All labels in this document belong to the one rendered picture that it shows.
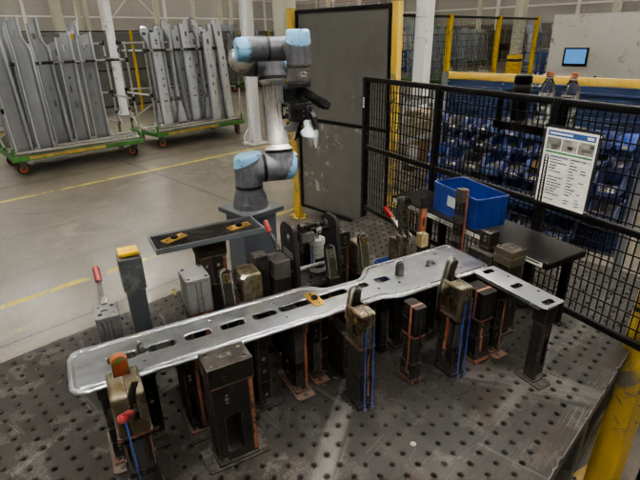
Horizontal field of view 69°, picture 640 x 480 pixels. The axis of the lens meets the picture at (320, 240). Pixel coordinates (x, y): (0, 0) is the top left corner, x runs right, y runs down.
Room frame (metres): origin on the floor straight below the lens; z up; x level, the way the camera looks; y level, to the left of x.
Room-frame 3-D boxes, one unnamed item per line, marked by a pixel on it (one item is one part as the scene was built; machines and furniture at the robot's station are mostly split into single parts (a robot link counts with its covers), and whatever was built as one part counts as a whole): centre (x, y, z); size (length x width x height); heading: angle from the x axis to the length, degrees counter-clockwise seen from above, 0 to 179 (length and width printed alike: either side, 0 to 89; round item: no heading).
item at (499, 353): (1.41, -0.62, 0.84); 0.11 x 0.06 x 0.29; 29
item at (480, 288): (1.38, -0.54, 0.84); 0.11 x 0.10 x 0.28; 29
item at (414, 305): (1.27, -0.30, 0.84); 0.11 x 0.08 x 0.29; 29
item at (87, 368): (1.27, 0.04, 1.00); 1.38 x 0.22 x 0.02; 119
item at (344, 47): (4.24, -0.21, 1.00); 1.34 x 0.14 x 2.00; 45
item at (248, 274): (1.35, 0.24, 0.89); 0.13 x 0.11 x 0.38; 29
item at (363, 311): (1.17, -0.11, 0.87); 0.12 x 0.09 x 0.35; 29
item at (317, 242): (1.52, 0.03, 0.94); 0.18 x 0.13 x 0.49; 119
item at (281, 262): (1.45, 0.14, 0.89); 0.13 x 0.11 x 0.38; 29
